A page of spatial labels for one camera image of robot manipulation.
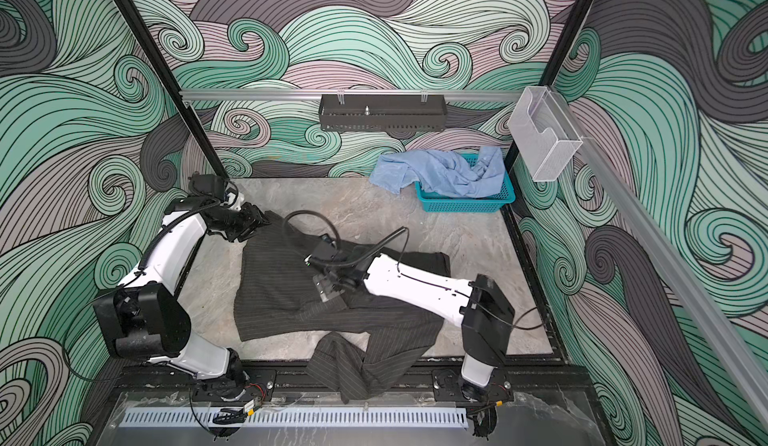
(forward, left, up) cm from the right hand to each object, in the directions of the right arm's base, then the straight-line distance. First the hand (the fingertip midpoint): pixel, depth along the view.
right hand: (335, 280), depth 78 cm
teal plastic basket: (+40, -34, -15) cm, 55 cm away
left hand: (+16, +21, +5) cm, 27 cm away
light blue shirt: (+49, -36, -7) cm, 61 cm away
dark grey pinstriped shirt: (-11, -10, -13) cm, 20 cm away
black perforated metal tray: (+50, -13, +18) cm, 55 cm away
